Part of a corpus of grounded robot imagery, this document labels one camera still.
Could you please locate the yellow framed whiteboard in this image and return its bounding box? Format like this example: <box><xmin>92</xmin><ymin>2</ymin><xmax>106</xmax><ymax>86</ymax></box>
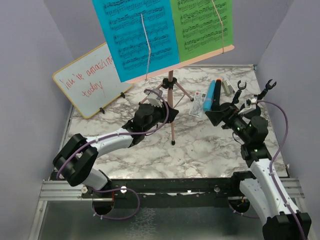
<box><xmin>52</xmin><ymin>43</ymin><xmax>133</xmax><ymax>119</ymax></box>

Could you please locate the grey eraser block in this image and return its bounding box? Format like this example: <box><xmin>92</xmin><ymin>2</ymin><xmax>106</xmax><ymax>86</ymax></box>
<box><xmin>221</xmin><ymin>80</ymin><xmax>235</xmax><ymax>96</ymax></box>

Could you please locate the green sheet music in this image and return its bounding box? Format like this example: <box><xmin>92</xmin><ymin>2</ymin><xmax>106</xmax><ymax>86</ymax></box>
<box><xmin>170</xmin><ymin>0</ymin><xmax>234</xmax><ymax>62</ymax></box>

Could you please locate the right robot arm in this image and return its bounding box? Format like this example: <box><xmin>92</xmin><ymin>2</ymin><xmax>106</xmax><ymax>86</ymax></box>
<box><xmin>205</xmin><ymin>105</ymin><xmax>312</xmax><ymax>240</ymax></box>

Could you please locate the pink music stand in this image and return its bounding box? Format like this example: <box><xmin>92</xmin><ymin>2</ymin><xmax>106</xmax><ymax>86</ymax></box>
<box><xmin>124</xmin><ymin>45</ymin><xmax>235</xmax><ymax>146</ymax></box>

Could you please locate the black mic stand front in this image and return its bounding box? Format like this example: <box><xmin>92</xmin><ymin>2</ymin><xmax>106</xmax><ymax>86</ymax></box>
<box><xmin>249</xmin><ymin>79</ymin><xmax>277</xmax><ymax>120</ymax></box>

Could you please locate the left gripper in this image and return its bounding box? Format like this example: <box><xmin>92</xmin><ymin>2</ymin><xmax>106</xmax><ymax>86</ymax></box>
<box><xmin>143</xmin><ymin>100</ymin><xmax>178</xmax><ymax>133</ymax></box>

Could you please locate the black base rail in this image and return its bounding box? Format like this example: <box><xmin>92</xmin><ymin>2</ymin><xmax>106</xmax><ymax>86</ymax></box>
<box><xmin>81</xmin><ymin>176</ymin><xmax>244</xmax><ymax>209</ymax></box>

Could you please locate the blue sheet music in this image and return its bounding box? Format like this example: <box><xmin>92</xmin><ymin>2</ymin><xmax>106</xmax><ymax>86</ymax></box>
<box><xmin>92</xmin><ymin>0</ymin><xmax>180</xmax><ymax>82</ymax></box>

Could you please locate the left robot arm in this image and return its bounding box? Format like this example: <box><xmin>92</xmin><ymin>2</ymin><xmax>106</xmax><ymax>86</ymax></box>
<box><xmin>52</xmin><ymin>102</ymin><xmax>179</xmax><ymax>198</ymax></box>

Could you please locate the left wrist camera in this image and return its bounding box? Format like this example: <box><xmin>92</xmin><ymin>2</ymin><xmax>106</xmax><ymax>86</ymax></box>
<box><xmin>144</xmin><ymin>88</ymin><xmax>163</xmax><ymax>108</ymax></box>

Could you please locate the black microphone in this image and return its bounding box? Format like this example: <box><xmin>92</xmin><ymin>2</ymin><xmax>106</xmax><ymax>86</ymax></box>
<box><xmin>210</xmin><ymin>79</ymin><xmax>222</xmax><ymax>111</ymax></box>

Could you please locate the white remote packet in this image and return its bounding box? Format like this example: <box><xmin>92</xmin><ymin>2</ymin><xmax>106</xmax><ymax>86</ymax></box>
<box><xmin>188</xmin><ymin>91</ymin><xmax>206</xmax><ymax>119</ymax></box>

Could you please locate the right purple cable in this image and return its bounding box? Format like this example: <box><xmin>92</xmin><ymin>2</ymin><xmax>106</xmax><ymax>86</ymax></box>
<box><xmin>228</xmin><ymin>99</ymin><xmax>307</xmax><ymax>240</ymax></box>

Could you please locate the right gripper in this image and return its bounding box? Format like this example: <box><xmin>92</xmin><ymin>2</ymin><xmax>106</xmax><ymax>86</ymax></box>
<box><xmin>206</xmin><ymin>106</ymin><xmax>252</xmax><ymax>144</ymax></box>

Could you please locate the blue toy microphone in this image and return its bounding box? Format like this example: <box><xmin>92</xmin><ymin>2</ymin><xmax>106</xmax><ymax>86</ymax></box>
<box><xmin>203</xmin><ymin>80</ymin><xmax>216</xmax><ymax>112</ymax></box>

